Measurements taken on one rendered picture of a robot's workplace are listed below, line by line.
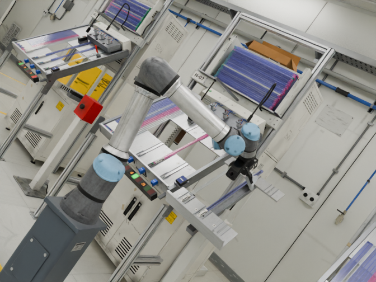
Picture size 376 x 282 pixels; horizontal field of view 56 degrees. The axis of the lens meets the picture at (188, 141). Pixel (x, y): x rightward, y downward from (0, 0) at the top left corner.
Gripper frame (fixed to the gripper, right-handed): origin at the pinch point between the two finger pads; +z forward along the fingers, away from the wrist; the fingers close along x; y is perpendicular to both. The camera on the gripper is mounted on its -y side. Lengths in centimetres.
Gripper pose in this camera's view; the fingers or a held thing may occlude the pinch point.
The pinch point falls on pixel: (238, 182)
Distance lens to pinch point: 170.2
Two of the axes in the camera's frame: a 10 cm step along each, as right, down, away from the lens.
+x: -6.9, -5.4, 4.8
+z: 0.0, 6.7, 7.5
